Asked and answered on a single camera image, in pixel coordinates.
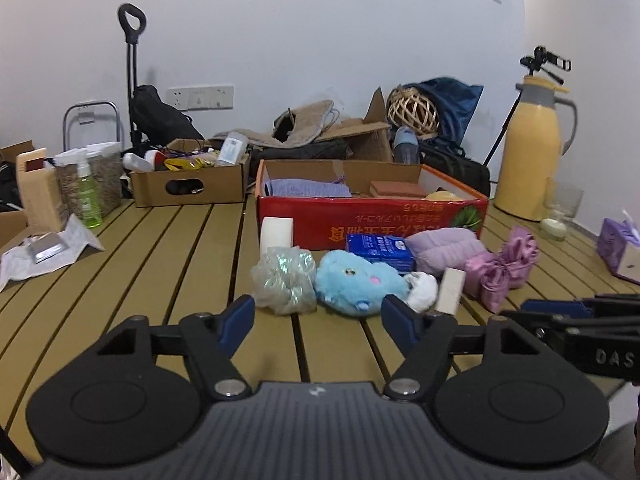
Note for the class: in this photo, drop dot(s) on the small brown cardboard box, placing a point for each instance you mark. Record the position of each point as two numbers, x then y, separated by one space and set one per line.
190 172

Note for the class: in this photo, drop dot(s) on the purple tissue box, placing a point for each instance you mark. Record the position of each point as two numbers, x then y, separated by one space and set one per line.
618 246

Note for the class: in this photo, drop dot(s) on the clear drinking glass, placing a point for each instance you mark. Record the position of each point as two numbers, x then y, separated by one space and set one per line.
561 203

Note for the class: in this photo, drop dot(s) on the red cardboard storage box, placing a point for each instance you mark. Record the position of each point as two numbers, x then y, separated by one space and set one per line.
323 223

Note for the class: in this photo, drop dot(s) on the large open cardboard box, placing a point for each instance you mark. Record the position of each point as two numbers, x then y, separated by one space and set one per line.
317 131

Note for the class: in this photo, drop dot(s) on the yellow thermos jug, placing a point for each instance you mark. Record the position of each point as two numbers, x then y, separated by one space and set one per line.
531 155

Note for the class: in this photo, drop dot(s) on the blue tissue packet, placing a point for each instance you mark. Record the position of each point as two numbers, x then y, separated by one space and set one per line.
391 250

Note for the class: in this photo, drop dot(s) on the crumpled white paper wrapper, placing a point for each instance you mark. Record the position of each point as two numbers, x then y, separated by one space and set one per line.
35 255

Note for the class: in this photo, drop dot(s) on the yellow white plush toy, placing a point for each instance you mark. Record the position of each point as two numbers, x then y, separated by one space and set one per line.
443 196

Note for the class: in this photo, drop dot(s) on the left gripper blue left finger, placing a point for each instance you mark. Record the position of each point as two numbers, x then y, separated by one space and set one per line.
234 323

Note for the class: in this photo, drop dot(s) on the blue capped water bottle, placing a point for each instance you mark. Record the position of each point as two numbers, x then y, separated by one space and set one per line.
406 147

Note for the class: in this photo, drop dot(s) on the wooden slat folding table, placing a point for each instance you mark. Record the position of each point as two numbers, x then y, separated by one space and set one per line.
165 263

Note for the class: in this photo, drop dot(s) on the white sock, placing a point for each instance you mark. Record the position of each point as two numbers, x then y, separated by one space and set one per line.
423 291

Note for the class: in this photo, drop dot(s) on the beige foam block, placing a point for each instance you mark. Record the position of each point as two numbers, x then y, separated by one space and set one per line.
450 291

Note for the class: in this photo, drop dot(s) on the blue plush toy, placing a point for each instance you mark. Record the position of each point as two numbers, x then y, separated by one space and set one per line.
353 286

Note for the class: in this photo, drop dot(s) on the red brown sponge block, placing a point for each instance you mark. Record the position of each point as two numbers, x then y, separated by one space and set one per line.
397 189

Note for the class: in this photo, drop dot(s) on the white wall power strip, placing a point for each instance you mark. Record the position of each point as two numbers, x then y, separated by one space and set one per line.
216 97

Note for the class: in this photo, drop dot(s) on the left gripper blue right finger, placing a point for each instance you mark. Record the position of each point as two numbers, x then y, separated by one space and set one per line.
404 326

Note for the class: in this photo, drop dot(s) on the pink satin cloth bundle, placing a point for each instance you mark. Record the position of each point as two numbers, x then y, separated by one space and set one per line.
489 277

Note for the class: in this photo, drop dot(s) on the glass jar of grains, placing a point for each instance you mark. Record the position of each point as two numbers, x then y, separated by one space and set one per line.
105 165

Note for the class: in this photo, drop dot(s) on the black camera tripod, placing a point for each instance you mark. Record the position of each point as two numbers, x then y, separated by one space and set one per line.
540 87

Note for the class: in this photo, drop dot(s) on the light wooden box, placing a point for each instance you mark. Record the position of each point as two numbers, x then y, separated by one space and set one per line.
39 191

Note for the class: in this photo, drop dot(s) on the metal folding chair frame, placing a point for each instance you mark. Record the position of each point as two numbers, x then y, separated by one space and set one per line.
85 113

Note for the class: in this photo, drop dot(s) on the woven rattan ball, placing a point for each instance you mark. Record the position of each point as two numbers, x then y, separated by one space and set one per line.
409 107

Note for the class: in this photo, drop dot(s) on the green spray bottle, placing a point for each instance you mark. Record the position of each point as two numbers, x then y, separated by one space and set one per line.
88 196

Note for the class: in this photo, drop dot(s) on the lilac fluffy cushion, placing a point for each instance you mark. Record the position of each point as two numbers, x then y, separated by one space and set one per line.
436 250

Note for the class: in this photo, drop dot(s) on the dark blue bag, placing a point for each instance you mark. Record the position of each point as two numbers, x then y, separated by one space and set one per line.
455 104

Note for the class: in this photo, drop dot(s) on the purple knitted cloth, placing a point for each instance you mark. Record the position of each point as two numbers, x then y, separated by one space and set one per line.
304 188

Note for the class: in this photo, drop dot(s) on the white round sponge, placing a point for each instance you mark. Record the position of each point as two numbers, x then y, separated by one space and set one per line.
276 232

